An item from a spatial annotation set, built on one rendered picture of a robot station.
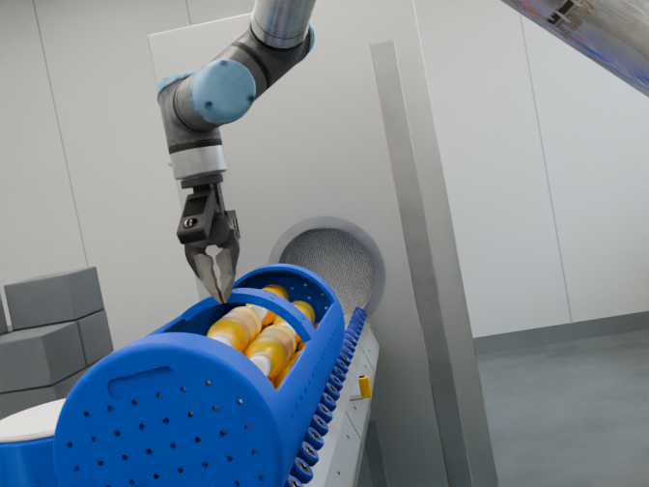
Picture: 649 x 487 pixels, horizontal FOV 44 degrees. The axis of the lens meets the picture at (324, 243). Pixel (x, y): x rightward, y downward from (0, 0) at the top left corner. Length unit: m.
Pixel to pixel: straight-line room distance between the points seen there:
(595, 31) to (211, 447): 0.63
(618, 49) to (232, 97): 0.70
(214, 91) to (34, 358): 3.24
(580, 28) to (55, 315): 4.22
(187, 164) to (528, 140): 4.64
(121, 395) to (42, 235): 5.54
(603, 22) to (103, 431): 0.71
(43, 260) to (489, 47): 3.66
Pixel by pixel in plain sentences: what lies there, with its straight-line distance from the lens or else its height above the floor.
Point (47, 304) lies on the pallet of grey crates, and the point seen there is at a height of 1.04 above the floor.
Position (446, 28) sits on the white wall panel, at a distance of 5.87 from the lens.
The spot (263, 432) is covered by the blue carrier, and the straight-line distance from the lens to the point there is 0.97.
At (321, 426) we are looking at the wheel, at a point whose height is 0.96.
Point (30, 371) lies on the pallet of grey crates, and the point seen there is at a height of 0.76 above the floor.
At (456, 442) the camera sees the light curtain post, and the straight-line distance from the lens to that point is 2.08.
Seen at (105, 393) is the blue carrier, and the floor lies 1.18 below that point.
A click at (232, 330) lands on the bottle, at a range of 1.34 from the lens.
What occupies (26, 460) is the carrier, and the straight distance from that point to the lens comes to 1.61.
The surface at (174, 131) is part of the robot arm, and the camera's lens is 1.34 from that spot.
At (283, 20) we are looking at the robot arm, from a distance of 1.20.
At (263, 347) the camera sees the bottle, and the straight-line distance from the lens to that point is 1.33.
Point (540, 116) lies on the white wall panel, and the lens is 5.85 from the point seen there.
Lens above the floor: 1.37
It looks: 4 degrees down
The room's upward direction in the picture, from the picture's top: 11 degrees counter-clockwise
